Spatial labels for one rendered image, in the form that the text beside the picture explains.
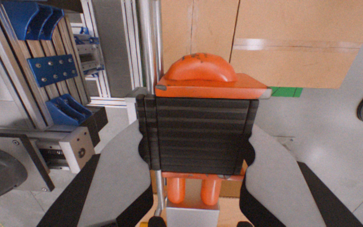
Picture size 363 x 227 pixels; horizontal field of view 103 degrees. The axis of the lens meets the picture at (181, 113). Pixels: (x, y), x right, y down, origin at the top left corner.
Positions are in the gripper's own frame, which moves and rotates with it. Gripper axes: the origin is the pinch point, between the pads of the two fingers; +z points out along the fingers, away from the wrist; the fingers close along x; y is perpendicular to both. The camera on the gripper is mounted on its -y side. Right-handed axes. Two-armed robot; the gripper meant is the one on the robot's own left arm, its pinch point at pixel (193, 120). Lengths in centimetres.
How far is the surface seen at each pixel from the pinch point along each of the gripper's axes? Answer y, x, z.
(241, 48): -3, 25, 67
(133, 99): 22, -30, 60
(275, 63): 4, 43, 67
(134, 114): 32, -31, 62
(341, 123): 67, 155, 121
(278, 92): 36, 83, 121
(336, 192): 171, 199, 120
